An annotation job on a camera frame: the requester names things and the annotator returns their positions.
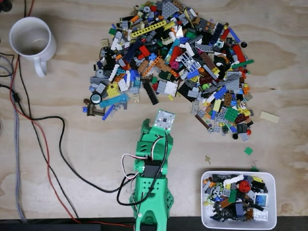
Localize black long Lego plate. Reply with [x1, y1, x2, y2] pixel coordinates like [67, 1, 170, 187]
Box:
[142, 81, 160, 105]

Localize blue narrow Lego plate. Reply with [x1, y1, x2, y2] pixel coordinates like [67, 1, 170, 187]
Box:
[101, 105, 116, 121]

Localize light blue long Lego plate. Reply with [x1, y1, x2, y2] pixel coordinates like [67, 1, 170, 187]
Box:
[99, 94, 129, 109]

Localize light grey Lego plate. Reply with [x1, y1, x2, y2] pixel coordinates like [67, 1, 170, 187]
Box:
[157, 80, 168, 95]

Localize brown long Lego plate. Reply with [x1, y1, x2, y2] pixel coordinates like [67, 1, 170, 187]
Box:
[194, 114, 210, 129]

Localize dark brown Lego piece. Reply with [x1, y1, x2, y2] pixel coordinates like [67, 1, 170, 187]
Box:
[86, 103, 106, 117]

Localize black Lego wheel silver hub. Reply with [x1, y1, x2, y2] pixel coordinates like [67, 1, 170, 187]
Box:
[90, 93, 102, 105]

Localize orange Lego beam with holes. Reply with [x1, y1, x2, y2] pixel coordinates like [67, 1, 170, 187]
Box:
[153, 56, 180, 78]

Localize bright green Lego plate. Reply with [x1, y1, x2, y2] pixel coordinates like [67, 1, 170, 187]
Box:
[224, 106, 240, 122]

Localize white curved Lego piece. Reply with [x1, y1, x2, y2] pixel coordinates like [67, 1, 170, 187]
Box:
[223, 174, 244, 186]

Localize large grey Lego plate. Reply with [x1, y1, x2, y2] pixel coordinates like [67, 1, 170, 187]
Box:
[224, 77, 241, 90]

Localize green Lego brick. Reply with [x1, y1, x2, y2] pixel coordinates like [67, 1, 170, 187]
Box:
[227, 190, 238, 203]

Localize yellow Lego beam with holes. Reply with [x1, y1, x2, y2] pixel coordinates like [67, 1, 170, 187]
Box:
[131, 20, 167, 38]

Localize red round Lego ball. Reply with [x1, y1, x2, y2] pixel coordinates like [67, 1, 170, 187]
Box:
[238, 180, 251, 193]

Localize yellow and black Lego piece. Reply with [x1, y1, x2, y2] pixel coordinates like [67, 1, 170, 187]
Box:
[250, 176, 266, 185]

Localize long green Lego plate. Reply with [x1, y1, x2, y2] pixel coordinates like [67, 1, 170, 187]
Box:
[231, 59, 255, 69]

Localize red long Lego brick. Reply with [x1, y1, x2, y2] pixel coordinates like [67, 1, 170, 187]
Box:
[231, 44, 246, 64]

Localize tan flat Lego tile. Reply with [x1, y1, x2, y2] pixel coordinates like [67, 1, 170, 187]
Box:
[259, 111, 281, 124]

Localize grey Lego wedge plate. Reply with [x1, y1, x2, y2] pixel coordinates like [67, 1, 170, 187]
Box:
[161, 0, 180, 19]

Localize blue printed Lego tile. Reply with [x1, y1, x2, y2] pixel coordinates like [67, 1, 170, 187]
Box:
[254, 194, 269, 207]

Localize white studded Lego plate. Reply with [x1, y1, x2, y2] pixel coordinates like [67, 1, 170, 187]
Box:
[252, 208, 269, 221]

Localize white plastic bin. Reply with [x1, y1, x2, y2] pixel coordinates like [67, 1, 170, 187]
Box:
[201, 170, 277, 230]

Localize white ceramic mug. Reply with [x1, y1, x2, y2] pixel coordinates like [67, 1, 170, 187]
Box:
[9, 16, 57, 78]

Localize black object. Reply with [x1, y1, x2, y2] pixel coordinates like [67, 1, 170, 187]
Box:
[0, 0, 12, 13]

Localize white camera circuit board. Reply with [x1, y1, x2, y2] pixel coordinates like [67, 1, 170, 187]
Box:
[153, 109, 176, 132]

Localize black camera cable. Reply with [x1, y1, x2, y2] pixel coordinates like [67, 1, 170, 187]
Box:
[116, 129, 169, 206]

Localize white red servo wires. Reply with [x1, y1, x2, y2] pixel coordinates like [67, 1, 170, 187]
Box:
[121, 136, 167, 180]

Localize white Lego window frame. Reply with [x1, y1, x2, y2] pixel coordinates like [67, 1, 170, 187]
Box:
[180, 51, 202, 73]

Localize thick black cable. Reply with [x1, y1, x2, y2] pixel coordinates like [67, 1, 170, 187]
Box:
[0, 83, 138, 193]

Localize thin red cable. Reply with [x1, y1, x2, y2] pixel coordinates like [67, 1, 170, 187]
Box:
[9, 55, 134, 228]

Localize thin black cable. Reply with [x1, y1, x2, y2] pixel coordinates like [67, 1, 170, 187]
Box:
[18, 54, 79, 219]

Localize grey braided cable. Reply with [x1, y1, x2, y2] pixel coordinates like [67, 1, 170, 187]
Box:
[0, 53, 26, 223]

